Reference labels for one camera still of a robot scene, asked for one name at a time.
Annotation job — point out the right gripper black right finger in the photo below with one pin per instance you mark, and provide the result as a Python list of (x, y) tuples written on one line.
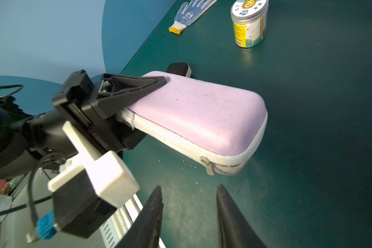
[(233, 229)]

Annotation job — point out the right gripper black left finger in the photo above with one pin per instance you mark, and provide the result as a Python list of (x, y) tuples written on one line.
[(146, 222)]

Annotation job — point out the yellow jar with green lid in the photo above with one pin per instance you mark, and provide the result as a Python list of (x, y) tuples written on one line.
[(250, 22)]

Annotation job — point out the white blue dotted work glove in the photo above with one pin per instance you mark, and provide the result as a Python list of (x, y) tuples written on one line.
[(189, 13)]

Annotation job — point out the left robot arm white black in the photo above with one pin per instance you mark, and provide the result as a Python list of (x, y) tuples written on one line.
[(89, 106)]

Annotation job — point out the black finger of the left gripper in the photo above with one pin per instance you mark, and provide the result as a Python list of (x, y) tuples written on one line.
[(116, 92)]

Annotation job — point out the black grey zippered umbrella case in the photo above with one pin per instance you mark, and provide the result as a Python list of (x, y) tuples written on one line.
[(182, 69)]

